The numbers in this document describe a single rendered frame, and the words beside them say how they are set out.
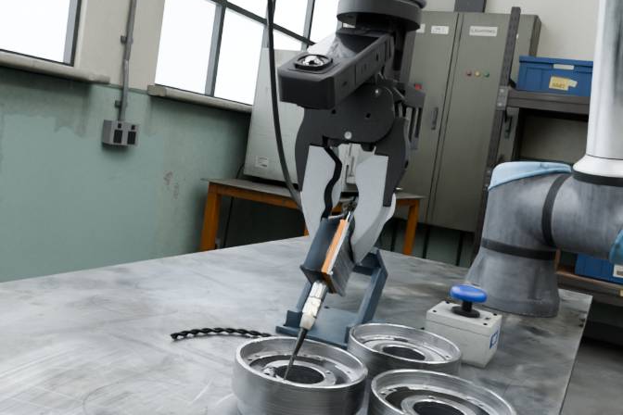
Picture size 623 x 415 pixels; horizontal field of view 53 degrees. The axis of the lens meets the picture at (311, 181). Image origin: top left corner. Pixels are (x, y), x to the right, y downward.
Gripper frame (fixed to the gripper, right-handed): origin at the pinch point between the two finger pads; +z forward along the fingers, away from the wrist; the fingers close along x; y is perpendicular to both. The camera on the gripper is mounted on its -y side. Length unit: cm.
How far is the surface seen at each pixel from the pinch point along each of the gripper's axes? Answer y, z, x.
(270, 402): -8.6, 10.7, -0.1
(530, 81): 353, -62, 32
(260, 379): -8.5, 9.3, 0.9
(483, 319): 23.1, 8.8, -9.2
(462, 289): 22.4, 6.0, -6.6
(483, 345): 20.1, 10.9, -10.1
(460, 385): 2.9, 9.6, -11.1
